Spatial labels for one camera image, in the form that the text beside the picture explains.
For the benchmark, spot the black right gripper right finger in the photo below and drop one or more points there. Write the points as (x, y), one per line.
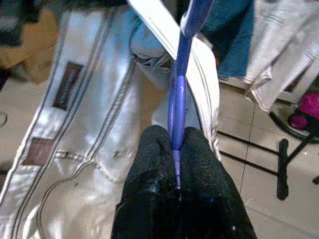
(204, 179)

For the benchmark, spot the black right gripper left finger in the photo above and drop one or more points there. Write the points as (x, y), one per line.
(149, 174)

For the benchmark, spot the blue plastic hanger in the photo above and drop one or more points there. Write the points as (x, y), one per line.
(180, 99)

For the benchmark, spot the metal clothes rack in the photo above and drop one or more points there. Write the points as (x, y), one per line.
(282, 169)

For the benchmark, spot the pink vacuum cleaner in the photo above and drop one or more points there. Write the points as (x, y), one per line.
(309, 107)

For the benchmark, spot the blue denim jeans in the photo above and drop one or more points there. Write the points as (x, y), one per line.
(229, 37)

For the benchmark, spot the white denim jacket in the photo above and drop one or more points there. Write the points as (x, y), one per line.
(281, 49)

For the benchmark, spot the brown cardboard box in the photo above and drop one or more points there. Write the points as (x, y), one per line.
(25, 49)

